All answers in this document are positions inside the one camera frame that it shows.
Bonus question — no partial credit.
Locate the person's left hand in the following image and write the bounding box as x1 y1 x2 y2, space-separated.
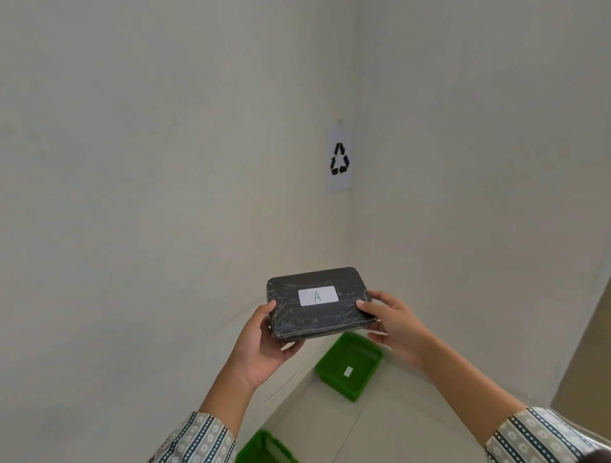
224 301 306 393

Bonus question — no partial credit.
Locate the person's right hand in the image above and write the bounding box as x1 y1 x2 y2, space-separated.
356 291 437 372

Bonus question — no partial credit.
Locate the black box with white label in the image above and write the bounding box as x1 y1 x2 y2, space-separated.
266 267 378 343

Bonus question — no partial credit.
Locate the person's right forearm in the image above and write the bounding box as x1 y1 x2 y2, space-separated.
421 338 611 463

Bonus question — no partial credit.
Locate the person's left forearm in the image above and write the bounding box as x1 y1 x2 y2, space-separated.
148 368 255 463

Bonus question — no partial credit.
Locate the green plastic basket with label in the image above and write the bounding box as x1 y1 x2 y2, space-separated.
314 331 384 403

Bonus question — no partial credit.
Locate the white paper recycling sign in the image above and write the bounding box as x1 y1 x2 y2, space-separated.
327 125 354 194

